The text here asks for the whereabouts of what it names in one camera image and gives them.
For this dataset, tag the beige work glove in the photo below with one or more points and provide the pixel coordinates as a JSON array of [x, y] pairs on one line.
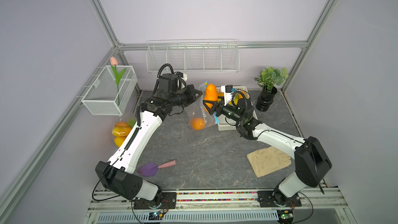
[[268, 160]]

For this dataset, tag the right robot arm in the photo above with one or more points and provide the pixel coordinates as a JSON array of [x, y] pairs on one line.
[[311, 161]]

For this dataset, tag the orange mango top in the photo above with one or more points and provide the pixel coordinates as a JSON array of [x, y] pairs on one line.
[[211, 93]]

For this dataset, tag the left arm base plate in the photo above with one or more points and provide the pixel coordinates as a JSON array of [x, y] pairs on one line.
[[165, 200]]

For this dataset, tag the white mesh wall basket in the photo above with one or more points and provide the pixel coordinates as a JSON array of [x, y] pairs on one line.
[[101, 96]]

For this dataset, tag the clear zip-top bag blue zipper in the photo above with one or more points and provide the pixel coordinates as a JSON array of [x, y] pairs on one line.
[[123, 120]]

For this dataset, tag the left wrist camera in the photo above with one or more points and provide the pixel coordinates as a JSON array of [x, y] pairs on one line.
[[182, 75]]

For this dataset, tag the pink artificial tulip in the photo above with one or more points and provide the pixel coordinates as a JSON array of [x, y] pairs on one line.
[[117, 74]]

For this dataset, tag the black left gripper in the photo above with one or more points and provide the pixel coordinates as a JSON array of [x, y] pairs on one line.
[[190, 90]]

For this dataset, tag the large orange mango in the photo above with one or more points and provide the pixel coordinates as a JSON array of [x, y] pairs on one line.
[[121, 124]]

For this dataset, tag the spare clear zip-top bag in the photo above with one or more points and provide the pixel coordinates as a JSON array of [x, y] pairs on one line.
[[197, 110]]

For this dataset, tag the green mango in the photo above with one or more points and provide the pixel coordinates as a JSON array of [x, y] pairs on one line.
[[131, 122]]

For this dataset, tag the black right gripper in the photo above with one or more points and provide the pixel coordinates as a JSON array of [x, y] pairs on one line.
[[216, 104]]

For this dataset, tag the purple pink scoop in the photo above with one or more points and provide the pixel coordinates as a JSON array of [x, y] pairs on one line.
[[150, 169]]

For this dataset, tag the black glossy plant pot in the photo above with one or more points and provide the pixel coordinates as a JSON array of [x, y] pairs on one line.
[[265, 99]]

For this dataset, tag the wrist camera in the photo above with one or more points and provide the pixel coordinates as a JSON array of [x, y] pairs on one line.
[[227, 91], [182, 75]]

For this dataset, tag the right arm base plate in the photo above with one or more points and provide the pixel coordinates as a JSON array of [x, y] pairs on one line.
[[269, 198]]

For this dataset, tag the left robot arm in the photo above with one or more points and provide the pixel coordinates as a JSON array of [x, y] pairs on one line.
[[117, 174]]

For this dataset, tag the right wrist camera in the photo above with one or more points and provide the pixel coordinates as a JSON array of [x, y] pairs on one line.
[[227, 91]]

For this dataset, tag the white wire wall shelf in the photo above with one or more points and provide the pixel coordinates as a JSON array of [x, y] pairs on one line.
[[194, 55]]

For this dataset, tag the green artificial plant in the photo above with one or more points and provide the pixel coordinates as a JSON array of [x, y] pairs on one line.
[[269, 77]]

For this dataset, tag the yellow orange long mango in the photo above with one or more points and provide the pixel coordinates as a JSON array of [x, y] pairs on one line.
[[240, 95]]

